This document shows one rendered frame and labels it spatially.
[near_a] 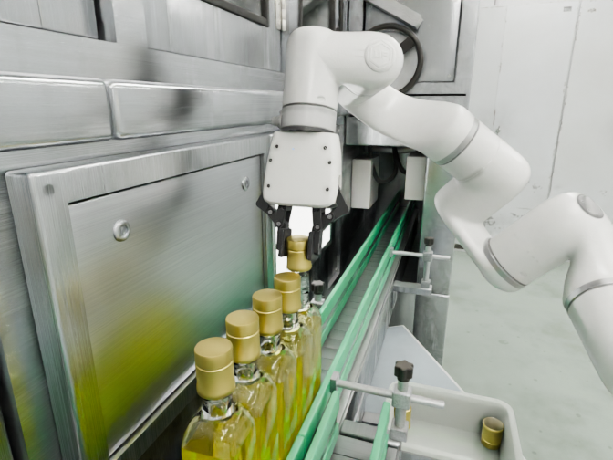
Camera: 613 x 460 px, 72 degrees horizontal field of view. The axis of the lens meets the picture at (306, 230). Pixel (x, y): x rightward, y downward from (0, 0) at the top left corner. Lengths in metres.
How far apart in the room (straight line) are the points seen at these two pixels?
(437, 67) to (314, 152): 0.90
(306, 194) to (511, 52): 3.71
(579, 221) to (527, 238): 0.06
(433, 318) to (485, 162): 0.97
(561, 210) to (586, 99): 3.62
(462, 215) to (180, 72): 0.45
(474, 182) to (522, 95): 3.52
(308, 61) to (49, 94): 0.31
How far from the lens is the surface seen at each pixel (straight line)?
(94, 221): 0.45
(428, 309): 1.55
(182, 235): 0.56
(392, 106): 0.70
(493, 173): 0.67
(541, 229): 0.66
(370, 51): 0.59
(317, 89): 0.57
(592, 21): 4.29
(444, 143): 0.63
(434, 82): 1.43
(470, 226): 0.70
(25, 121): 0.40
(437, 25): 1.43
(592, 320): 0.62
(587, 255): 0.66
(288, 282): 0.53
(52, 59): 0.45
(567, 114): 4.24
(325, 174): 0.55
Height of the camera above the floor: 1.37
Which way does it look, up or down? 17 degrees down
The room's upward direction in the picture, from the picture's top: straight up
